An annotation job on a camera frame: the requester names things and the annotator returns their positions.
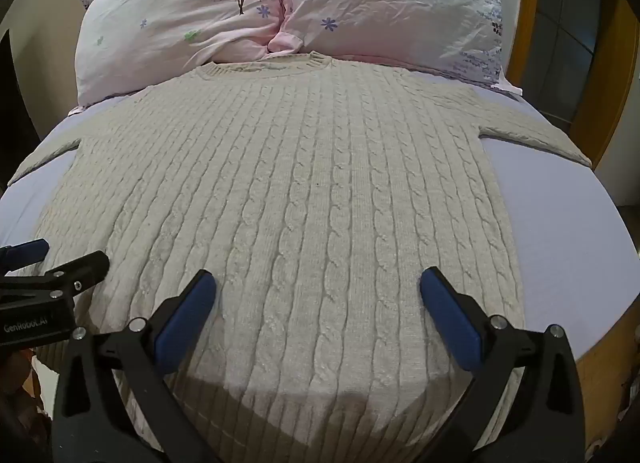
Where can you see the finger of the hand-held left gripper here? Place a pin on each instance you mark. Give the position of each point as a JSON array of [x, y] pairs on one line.
[[30, 249], [75, 270]]

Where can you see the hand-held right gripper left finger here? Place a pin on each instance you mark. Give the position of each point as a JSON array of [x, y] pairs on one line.
[[182, 324]]

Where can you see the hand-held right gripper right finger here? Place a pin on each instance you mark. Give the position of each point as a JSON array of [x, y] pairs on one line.
[[452, 324]]

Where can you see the lavender bed sheet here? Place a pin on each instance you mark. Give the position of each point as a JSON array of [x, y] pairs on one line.
[[565, 243]]

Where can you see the pink tree print pillow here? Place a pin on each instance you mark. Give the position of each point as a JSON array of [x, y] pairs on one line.
[[180, 13]]

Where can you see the pink floral pillow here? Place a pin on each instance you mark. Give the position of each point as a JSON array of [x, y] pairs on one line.
[[395, 3]]

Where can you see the wooden door frame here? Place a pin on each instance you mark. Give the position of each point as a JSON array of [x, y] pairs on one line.
[[607, 78]]

